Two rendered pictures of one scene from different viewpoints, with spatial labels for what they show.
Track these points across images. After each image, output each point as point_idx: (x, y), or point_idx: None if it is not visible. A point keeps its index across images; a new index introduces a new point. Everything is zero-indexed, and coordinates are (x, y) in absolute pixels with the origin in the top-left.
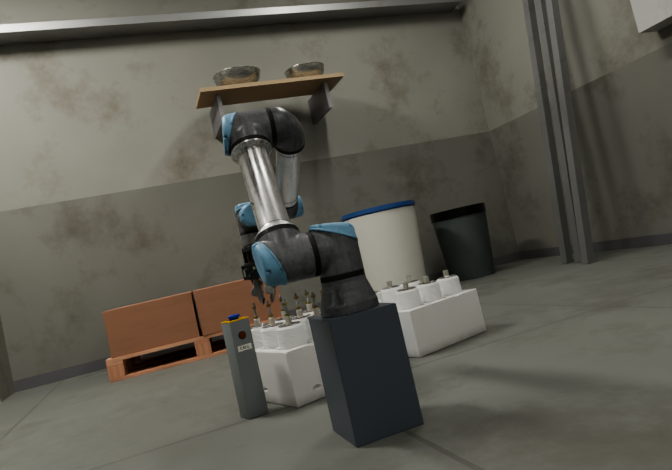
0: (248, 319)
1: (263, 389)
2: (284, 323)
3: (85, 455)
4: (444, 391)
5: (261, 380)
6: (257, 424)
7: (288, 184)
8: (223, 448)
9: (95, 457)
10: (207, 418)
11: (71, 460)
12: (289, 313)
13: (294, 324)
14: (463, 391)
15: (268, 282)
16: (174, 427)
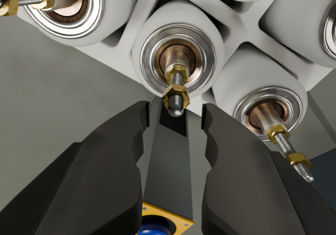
0: (192, 216)
1: (187, 114)
2: (218, 46)
3: (18, 162)
4: None
5: (187, 121)
6: (195, 133)
7: None
8: (191, 176)
9: (41, 168)
10: (88, 94)
11: (15, 169)
12: (289, 135)
13: (289, 131)
14: None
15: None
16: (60, 113)
